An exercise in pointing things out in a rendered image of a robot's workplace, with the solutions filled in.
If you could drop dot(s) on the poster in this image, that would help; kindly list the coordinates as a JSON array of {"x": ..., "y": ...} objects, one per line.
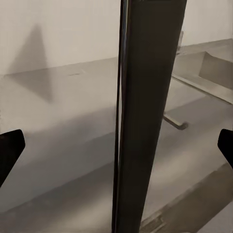
[{"x": 149, "y": 32}]

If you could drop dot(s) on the drop in sink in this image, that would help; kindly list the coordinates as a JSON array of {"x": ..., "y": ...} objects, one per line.
[{"x": 210, "y": 70}]

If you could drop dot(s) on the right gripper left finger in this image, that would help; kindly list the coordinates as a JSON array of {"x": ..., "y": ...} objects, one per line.
[{"x": 12, "y": 145}]

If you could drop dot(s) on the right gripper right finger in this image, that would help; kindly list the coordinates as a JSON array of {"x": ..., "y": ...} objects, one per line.
[{"x": 225, "y": 144}]

